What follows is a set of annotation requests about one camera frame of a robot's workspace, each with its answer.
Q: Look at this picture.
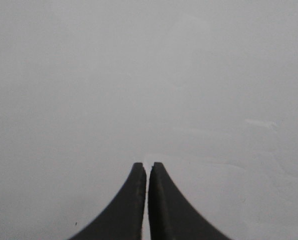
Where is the white whiteboard with aluminium frame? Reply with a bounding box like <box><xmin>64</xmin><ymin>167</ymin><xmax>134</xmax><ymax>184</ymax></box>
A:
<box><xmin>0</xmin><ymin>0</ymin><xmax>298</xmax><ymax>240</ymax></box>

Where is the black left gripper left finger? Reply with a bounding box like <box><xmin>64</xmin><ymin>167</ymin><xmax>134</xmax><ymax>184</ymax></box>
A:
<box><xmin>71</xmin><ymin>162</ymin><xmax>146</xmax><ymax>240</ymax></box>

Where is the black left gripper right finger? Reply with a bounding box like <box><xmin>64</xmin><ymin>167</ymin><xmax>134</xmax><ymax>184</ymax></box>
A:
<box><xmin>148</xmin><ymin>162</ymin><xmax>228</xmax><ymax>240</ymax></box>

